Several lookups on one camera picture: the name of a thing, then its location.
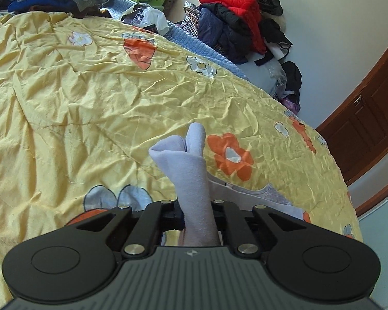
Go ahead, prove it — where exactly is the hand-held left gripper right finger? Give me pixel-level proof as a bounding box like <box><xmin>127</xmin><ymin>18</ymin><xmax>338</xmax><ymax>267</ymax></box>
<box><xmin>211</xmin><ymin>200</ymin><xmax>315</xmax><ymax>259</ymax></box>

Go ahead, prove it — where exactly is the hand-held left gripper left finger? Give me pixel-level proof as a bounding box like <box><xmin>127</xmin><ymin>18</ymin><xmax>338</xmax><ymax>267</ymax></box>
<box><xmin>66</xmin><ymin>201</ymin><xmax>185</xmax><ymax>259</ymax></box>

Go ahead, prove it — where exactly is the light lavender sock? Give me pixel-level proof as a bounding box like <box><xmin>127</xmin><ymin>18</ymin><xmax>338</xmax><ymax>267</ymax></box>
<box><xmin>148</xmin><ymin>123</ymin><xmax>306</xmax><ymax>249</ymax></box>

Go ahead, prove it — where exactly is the purple cloth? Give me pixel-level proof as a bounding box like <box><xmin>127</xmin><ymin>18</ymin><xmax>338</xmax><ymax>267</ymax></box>
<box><xmin>279</xmin><ymin>93</ymin><xmax>302</xmax><ymax>114</ymax></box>

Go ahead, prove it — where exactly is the yellow floral blanket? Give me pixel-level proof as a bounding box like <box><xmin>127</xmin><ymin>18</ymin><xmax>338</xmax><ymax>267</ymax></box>
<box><xmin>0</xmin><ymin>11</ymin><xmax>364</xmax><ymax>304</ymax></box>

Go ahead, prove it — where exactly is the grey-blue pillow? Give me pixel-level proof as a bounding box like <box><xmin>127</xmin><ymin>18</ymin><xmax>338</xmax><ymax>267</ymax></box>
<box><xmin>242</xmin><ymin>61</ymin><xmax>279</xmax><ymax>97</ymax></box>

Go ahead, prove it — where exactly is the clear plastic bag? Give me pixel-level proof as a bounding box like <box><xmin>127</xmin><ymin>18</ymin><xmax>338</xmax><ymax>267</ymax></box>
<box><xmin>267</xmin><ymin>61</ymin><xmax>289</xmax><ymax>98</ymax></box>

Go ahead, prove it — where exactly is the black bag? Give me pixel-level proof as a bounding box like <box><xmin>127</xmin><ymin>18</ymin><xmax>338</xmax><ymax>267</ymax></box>
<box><xmin>281</xmin><ymin>61</ymin><xmax>303</xmax><ymax>104</ymax></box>

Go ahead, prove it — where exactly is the blue knitted blanket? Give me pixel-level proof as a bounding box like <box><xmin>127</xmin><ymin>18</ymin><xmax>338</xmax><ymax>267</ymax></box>
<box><xmin>105</xmin><ymin>0</ymin><xmax>250</xmax><ymax>82</ymax></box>

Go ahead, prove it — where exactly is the wooden door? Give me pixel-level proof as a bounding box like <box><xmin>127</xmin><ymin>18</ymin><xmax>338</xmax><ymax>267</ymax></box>
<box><xmin>314</xmin><ymin>27</ymin><xmax>388</xmax><ymax>218</ymax></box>

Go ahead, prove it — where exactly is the navy jacket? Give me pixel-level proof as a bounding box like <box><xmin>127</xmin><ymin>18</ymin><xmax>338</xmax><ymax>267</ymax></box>
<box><xmin>197</xmin><ymin>6</ymin><xmax>257</xmax><ymax>66</ymax></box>

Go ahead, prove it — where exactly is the black cloth with white trim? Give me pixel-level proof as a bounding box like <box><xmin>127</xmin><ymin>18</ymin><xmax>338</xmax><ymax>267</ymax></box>
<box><xmin>254</xmin><ymin>18</ymin><xmax>293</xmax><ymax>67</ymax></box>

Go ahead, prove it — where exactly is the white plastic bag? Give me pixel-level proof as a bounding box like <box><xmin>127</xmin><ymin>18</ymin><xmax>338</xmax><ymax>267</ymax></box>
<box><xmin>121</xmin><ymin>3</ymin><xmax>169</xmax><ymax>35</ymax></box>

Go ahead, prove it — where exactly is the checkered cloth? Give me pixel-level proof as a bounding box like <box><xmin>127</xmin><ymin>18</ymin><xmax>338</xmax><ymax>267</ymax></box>
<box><xmin>180</xmin><ymin>2</ymin><xmax>202</xmax><ymax>35</ymax></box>

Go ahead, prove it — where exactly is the red jacket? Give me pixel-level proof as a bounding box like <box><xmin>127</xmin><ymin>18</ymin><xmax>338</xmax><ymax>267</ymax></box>
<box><xmin>197</xmin><ymin>0</ymin><xmax>267</xmax><ymax>55</ymax></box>

